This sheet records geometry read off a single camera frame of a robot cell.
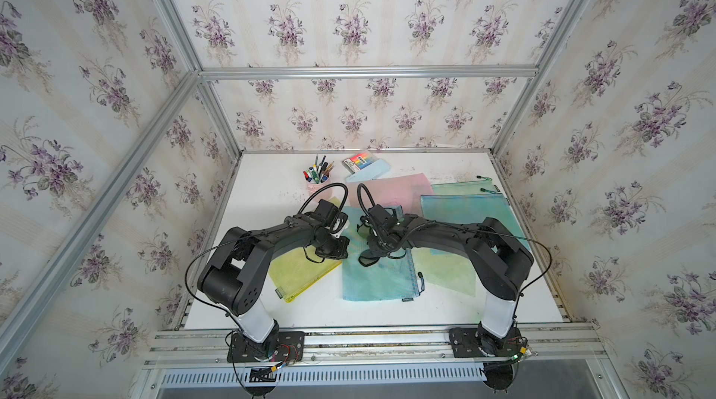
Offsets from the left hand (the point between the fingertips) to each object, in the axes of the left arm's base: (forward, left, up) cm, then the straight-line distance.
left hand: (348, 256), depth 89 cm
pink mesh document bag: (+28, -22, -1) cm, 35 cm away
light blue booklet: (+36, -10, +2) cm, 37 cm away
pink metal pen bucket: (+25, +11, +10) cm, 29 cm away
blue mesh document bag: (-8, -13, +1) cm, 15 cm away
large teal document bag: (+20, -47, -2) cm, 51 cm away
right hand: (+3, -11, -1) cm, 11 cm away
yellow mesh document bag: (-5, +16, -1) cm, 17 cm away
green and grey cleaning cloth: (-1, -6, +1) cm, 6 cm away
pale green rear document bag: (+29, -48, -1) cm, 56 cm away
